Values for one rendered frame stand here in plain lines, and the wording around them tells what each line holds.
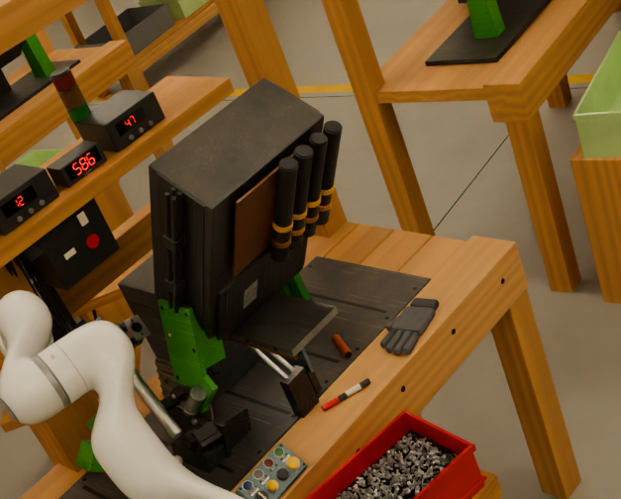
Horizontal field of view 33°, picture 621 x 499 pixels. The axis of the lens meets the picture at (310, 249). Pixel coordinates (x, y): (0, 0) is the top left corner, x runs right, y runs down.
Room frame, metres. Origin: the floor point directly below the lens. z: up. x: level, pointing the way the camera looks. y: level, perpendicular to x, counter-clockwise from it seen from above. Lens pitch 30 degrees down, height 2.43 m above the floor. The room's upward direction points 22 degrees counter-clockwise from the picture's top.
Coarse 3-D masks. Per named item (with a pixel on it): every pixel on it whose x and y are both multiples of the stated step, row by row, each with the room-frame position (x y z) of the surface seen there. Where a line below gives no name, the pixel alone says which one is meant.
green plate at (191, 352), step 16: (160, 304) 2.06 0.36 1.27; (176, 320) 2.01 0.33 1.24; (192, 320) 1.97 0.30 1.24; (176, 336) 2.02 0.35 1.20; (192, 336) 1.97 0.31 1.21; (176, 352) 2.02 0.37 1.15; (192, 352) 1.98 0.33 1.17; (208, 352) 1.99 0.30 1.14; (224, 352) 2.01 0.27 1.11; (176, 368) 2.03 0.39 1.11; (192, 368) 1.98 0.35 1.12; (192, 384) 1.98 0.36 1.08
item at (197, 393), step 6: (192, 390) 1.94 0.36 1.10; (198, 390) 1.94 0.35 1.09; (204, 390) 1.94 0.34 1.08; (192, 396) 1.93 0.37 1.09; (198, 396) 1.93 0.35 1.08; (204, 396) 1.93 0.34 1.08; (186, 402) 1.95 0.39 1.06; (192, 402) 1.93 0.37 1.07; (198, 402) 1.93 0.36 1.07; (186, 408) 1.95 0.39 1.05; (192, 408) 1.94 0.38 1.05; (198, 408) 1.96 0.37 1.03; (186, 414) 1.95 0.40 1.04; (192, 414) 1.95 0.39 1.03
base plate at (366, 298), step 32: (320, 256) 2.61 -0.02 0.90; (320, 288) 2.45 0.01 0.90; (352, 288) 2.39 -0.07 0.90; (384, 288) 2.33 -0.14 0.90; (416, 288) 2.27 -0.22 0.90; (352, 320) 2.25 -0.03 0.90; (384, 320) 2.19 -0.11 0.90; (320, 352) 2.17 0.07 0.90; (352, 352) 2.12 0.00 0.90; (256, 384) 2.15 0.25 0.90; (320, 384) 2.04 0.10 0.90; (224, 416) 2.07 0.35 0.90; (256, 416) 2.02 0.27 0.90; (288, 416) 1.98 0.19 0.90; (256, 448) 1.91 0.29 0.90; (96, 480) 2.03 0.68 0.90; (224, 480) 1.85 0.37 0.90
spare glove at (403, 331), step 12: (420, 300) 2.18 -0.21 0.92; (432, 300) 2.16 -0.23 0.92; (408, 312) 2.15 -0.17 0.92; (420, 312) 2.13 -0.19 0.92; (432, 312) 2.12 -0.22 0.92; (396, 324) 2.12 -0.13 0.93; (408, 324) 2.10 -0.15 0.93; (420, 324) 2.09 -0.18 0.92; (396, 336) 2.08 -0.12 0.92; (408, 336) 2.07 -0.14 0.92; (384, 348) 2.07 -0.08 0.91; (396, 348) 2.03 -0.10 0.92; (408, 348) 2.02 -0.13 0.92
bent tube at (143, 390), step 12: (132, 324) 2.03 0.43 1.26; (144, 324) 2.03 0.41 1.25; (132, 336) 2.00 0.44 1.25; (144, 336) 2.00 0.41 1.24; (144, 384) 2.02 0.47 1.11; (144, 396) 2.00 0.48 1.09; (156, 408) 1.97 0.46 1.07; (168, 420) 1.94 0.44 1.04; (168, 432) 1.93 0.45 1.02; (180, 432) 1.94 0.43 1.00
